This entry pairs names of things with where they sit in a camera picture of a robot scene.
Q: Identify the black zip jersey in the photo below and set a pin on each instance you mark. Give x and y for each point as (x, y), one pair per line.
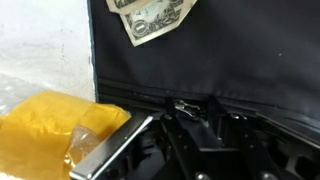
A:
(250, 50)

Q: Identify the folded dollar bill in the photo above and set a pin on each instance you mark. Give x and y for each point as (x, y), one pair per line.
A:
(156, 21)

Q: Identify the yellow wrapped block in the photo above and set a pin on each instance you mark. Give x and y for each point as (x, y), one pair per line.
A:
(40, 133)

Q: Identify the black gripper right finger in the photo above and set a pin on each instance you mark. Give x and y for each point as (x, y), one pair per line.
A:
(233, 143)

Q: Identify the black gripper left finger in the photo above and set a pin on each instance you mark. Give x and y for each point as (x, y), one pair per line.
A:
(180, 143)

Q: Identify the metal zip pull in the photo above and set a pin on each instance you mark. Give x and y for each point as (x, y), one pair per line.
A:
(186, 108)

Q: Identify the white paper sheet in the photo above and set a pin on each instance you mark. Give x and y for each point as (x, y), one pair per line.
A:
(43, 50)

